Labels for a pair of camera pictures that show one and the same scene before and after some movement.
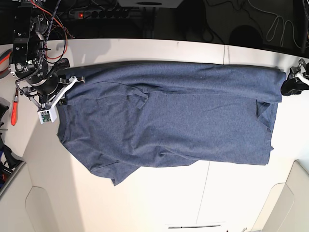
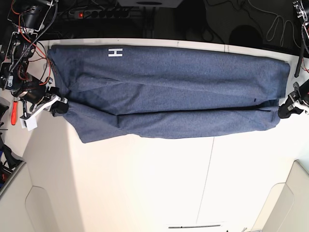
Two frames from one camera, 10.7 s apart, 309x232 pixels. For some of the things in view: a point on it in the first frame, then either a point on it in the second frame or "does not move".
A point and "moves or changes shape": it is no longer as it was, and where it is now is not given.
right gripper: (294, 85) to (301, 92)
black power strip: (105, 13) does not move
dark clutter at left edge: (9, 161) does not move
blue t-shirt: (126, 117) moves or changes shape
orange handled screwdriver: (14, 109) does not move
